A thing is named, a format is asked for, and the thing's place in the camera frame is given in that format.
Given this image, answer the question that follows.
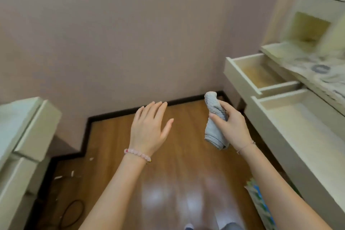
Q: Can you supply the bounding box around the white computer desk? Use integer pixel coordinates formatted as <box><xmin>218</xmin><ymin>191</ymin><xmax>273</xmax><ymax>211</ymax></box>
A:
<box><xmin>0</xmin><ymin>97</ymin><xmax>63</xmax><ymax>230</ymax></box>

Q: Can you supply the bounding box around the dark brown wooden trim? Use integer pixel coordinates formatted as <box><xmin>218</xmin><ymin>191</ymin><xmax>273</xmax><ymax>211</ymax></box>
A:
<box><xmin>35</xmin><ymin>91</ymin><xmax>234</xmax><ymax>211</ymax></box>

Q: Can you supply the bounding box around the wide white drawer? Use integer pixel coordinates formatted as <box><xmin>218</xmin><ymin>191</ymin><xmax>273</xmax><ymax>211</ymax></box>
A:
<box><xmin>244</xmin><ymin>89</ymin><xmax>345</xmax><ymax>230</ymax></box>

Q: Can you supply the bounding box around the person's right hand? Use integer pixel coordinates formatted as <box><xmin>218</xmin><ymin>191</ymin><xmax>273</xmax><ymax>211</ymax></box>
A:
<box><xmin>209</xmin><ymin>100</ymin><xmax>256</xmax><ymax>154</ymax></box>

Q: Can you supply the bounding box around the thin silver chain bracelet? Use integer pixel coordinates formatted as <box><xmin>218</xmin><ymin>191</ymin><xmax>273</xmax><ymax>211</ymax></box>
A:
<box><xmin>236</xmin><ymin>141</ymin><xmax>256</xmax><ymax>155</ymax></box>

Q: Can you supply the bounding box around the small white drawer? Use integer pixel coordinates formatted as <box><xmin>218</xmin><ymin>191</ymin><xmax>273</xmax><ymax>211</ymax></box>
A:
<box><xmin>224</xmin><ymin>53</ymin><xmax>302</xmax><ymax>98</ymax></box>

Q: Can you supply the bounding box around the quilted lace table cloth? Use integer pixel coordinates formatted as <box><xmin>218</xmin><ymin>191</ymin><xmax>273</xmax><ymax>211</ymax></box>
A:
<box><xmin>263</xmin><ymin>42</ymin><xmax>345</xmax><ymax>104</ymax></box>

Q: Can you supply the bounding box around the colourful foam puzzle mat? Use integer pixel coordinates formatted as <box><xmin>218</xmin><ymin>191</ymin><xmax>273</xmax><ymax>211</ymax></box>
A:
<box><xmin>244</xmin><ymin>178</ymin><xmax>278</xmax><ymax>230</ymax></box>

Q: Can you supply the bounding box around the grey knitted wiping cloth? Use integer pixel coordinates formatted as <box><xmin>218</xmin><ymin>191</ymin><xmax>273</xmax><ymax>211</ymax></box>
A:
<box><xmin>204</xmin><ymin>91</ymin><xmax>230</xmax><ymax>151</ymax></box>

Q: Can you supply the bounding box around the person's right forearm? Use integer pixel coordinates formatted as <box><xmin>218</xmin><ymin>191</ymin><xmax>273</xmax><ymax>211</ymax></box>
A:
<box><xmin>237</xmin><ymin>143</ymin><xmax>332</xmax><ymax>230</ymax></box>

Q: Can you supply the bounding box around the pink bead bracelet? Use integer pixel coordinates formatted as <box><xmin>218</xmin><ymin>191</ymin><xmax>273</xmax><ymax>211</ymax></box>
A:
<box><xmin>124</xmin><ymin>148</ymin><xmax>152</xmax><ymax>163</ymax></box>

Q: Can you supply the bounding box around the cream dressing table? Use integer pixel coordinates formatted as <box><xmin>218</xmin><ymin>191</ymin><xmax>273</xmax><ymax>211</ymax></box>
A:
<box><xmin>260</xmin><ymin>0</ymin><xmax>345</xmax><ymax>117</ymax></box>

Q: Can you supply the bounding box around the person's right leg in jeans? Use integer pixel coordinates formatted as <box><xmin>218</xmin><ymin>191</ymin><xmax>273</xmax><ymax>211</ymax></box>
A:
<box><xmin>220</xmin><ymin>221</ymin><xmax>243</xmax><ymax>230</ymax></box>

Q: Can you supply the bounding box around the person's left hand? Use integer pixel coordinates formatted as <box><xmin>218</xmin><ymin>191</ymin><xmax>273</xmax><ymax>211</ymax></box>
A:
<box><xmin>125</xmin><ymin>101</ymin><xmax>175</xmax><ymax>158</ymax></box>

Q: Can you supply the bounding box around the person's left forearm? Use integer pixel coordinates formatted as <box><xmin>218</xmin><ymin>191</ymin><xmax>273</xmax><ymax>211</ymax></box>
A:
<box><xmin>78</xmin><ymin>154</ymin><xmax>151</xmax><ymax>230</ymax></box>

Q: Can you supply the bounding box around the black cable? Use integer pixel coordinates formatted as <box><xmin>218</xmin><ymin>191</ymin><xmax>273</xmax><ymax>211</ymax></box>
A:
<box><xmin>59</xmin><ymin>199</ymin><xmax>86</xmax><ymax>230</ymax></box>

